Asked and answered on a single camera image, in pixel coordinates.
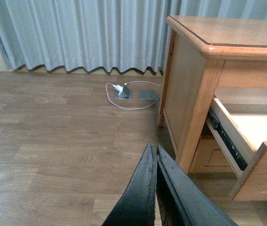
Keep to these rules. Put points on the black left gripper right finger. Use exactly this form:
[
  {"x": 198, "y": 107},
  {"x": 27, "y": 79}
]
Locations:
[{"x": 181, "y": 202}]

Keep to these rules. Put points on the black drawer slide rail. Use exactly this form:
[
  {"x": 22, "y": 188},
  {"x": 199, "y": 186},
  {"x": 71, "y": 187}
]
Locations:
[{"x": 216, "y": 124}]

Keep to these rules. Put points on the closed metal floor plate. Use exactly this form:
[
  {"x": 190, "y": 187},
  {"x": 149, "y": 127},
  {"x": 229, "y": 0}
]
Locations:
[{"x": 147, "y": 95}]

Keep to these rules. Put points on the white charger plug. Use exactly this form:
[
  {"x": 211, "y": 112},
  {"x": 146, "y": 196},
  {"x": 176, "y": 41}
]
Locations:
[{"x": 118, "y": 88}]

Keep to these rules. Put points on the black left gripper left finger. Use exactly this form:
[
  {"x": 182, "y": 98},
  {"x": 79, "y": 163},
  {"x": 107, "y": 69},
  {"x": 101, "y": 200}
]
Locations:
[{"x": 136, "y": 207}]

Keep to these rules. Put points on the wooden drawer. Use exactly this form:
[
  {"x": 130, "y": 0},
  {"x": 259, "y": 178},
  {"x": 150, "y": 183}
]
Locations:
[
  {"x": 246, "y": 125},
  {"x": 209, "y": 158}
]

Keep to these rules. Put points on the open metal floor socket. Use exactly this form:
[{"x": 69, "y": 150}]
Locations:
[{"x": 125, "y": 94}]

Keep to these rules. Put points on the wooden nightstand cabinet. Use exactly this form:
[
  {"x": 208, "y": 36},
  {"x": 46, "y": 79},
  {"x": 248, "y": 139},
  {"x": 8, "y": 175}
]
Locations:
[{"x": 206, "y": 53}]

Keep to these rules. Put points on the grey pleated curtain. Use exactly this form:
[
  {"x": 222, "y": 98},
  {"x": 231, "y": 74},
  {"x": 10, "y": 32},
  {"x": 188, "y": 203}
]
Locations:
[{"x": 121, "y": 34}]

